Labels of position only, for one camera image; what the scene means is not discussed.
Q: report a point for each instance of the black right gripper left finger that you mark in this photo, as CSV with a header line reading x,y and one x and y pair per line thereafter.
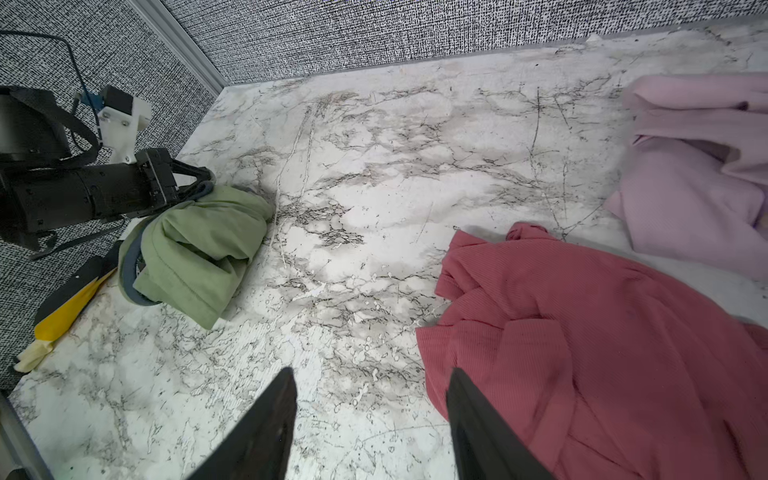
x,y
259,445

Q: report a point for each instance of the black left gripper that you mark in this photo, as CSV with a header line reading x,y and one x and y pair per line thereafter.
x,y
42,200

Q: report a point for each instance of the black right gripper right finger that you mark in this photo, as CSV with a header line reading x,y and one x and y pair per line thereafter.
x,y
484,445

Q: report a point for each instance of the olive green cloth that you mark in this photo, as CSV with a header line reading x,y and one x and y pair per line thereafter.
x,y
194,256

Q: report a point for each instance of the dark red cloth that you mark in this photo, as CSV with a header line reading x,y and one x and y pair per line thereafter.
x,y
603,367

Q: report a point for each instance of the light pink cloth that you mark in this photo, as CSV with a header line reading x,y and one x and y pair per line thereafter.
x,y
695,188

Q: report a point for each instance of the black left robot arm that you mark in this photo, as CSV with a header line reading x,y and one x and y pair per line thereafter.
x,y
37,133

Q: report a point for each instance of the yellow cloth under glove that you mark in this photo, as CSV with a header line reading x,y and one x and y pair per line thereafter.
x,y
49,332

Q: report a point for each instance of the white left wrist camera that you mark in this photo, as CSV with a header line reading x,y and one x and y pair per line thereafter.
x,y
121,119

